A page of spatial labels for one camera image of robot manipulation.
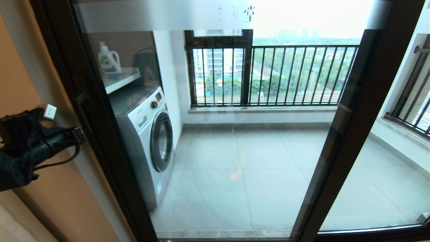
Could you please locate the white shelf board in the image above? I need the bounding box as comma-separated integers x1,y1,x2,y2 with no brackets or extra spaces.
101,67,141,94

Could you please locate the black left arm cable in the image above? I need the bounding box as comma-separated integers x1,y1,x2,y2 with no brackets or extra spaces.
33,144,82,170

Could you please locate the black metal balcony railing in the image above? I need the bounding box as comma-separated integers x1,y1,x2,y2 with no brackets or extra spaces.
386,34,430,135
191,44,359,106

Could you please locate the white detergent bottle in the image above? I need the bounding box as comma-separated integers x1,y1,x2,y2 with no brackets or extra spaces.
97,41,122,74

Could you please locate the black window frame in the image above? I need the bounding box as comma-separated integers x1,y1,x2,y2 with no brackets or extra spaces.
184,30,254,106

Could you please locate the dark framed glass door panel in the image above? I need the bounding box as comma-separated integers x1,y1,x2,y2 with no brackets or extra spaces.
291,0,430,240

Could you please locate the dark framed sliding glass door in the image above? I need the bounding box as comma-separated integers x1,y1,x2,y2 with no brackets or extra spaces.
42,0,426,242

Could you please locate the brown cabinet back panel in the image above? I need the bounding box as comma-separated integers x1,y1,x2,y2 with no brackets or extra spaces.
84,31,163,88

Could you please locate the white front-load washing machine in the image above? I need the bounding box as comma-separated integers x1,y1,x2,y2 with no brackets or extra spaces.
108,86,175,209

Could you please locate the grey stone window sill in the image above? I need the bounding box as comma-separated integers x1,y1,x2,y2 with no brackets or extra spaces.
370,114,430,148
188,106,338,115

